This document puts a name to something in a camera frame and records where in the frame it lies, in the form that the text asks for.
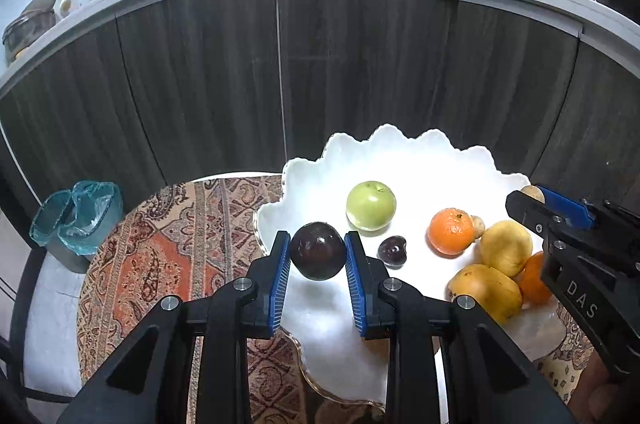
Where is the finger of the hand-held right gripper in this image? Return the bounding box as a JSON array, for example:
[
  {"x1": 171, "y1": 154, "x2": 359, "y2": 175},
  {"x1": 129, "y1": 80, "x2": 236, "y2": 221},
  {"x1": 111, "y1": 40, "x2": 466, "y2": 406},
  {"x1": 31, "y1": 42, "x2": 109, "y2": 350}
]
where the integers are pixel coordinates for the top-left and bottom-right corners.
[
  {"x1": 537, "y1": 186, "x2": 640, "y2": 255},
  {"x1": 506, "y1": 190, "x2": 616, "y2": 255}
]

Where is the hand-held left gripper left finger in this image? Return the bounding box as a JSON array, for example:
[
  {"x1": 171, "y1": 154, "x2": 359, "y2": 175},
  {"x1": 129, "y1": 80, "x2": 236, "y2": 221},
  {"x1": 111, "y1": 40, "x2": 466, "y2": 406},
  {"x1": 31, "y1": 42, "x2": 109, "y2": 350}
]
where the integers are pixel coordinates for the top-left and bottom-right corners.
[{"x1": 55, "y1": 231, "x2": 292, "y2": 424}]

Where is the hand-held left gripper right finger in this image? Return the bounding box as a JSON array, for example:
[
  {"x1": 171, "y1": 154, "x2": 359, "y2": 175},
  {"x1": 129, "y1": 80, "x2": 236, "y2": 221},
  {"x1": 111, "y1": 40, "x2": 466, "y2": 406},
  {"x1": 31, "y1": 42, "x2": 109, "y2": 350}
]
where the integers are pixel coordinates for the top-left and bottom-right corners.
[{"x1": 344, "y1": 231, "x2": 576, "y2": 424}]

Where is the dark purple plum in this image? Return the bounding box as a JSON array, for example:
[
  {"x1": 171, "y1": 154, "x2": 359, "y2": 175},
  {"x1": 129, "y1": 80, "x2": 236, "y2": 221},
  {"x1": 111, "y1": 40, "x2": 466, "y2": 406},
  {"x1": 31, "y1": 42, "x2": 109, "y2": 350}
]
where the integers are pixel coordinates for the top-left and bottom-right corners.
[
  {"x1": 377, "y1": 235, "x2": 409, "y2": 265},
  {"x1": 290, "y1": 221, "x2": 347, "y2": 281}
]

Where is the orange mandarin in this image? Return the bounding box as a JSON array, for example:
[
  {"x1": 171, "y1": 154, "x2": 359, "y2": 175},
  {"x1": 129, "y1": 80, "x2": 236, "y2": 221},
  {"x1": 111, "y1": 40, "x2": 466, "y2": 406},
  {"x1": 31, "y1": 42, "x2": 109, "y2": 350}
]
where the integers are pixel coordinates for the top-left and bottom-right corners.
[
  {"x1": 426, "y1": 208, "x2": 475, "y2": 257},
  {"x1": 517, "y1": 251, "x2": 553, "y2": 305}
]

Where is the green apple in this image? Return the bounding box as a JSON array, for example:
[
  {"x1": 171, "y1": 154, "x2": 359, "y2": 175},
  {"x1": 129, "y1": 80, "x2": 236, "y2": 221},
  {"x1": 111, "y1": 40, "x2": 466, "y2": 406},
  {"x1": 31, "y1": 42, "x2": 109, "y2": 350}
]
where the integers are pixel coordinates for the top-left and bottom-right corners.
[{"x1": 346, "y1": 181, "x2": 397, "y2": 232}]

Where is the white scalloped bowl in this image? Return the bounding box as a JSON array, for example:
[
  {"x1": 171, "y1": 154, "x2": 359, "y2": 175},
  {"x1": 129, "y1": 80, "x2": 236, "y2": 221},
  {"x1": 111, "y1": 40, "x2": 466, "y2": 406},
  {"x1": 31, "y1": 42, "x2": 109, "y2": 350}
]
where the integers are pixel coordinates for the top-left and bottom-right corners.
[{"x1": 252, "y1": 124, "x2": 566, "y2": 407}]

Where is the yellow pear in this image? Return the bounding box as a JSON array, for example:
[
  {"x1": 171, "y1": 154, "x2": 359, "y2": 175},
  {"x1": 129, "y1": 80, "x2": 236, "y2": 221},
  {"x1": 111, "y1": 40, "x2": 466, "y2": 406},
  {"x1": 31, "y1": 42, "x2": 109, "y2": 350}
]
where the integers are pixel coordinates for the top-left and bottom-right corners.
[
  {"x1": 480, "y1": 220, "x2": 534, "y2": 277},
  {"x1": 446, "y1": 264, "x2": 523, "y2": 324}
]

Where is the patterned tablecloth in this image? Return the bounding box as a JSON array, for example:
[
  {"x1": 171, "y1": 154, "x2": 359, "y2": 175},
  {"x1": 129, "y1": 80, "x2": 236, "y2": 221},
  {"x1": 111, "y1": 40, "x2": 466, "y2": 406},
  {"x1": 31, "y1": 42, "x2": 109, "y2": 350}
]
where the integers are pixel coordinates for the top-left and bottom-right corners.
[{"x1": 76, "y1": 174, "x2": 601, "y2": 424}]

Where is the teal bin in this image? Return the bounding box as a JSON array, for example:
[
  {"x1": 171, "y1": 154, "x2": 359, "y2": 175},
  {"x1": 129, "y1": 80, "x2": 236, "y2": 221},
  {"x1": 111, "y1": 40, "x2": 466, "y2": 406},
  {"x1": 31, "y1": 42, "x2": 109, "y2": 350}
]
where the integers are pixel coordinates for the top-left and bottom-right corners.
[{"x1": 29, "y1": 180, "x2": 125, "y2": 273}]

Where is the dark wood kitchen cabinet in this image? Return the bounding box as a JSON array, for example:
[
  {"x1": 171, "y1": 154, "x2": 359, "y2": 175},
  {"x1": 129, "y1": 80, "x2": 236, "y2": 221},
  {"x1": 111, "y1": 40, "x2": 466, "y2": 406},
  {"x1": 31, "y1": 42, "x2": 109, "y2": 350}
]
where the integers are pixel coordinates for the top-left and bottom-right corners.
[{"x1": 0, "y1": 0, "x2": 640, "y2": 215}]

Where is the black metal chair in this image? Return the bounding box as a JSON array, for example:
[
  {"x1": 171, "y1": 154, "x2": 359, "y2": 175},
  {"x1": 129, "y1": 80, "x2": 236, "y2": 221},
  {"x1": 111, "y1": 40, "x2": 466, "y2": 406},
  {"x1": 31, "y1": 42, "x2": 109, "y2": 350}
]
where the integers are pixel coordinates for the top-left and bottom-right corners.
[{"x1": 0, "y1": 184, "x2": 71, "y2": 424}]

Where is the metal cooking pot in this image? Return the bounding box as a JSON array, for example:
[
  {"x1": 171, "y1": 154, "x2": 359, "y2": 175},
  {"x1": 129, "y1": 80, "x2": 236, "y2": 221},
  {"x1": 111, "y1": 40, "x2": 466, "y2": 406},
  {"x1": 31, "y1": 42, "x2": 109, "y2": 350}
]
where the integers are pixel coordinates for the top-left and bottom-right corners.
[{"x1": 2, "y1": 0, "x2": 58, "y2": 64}]

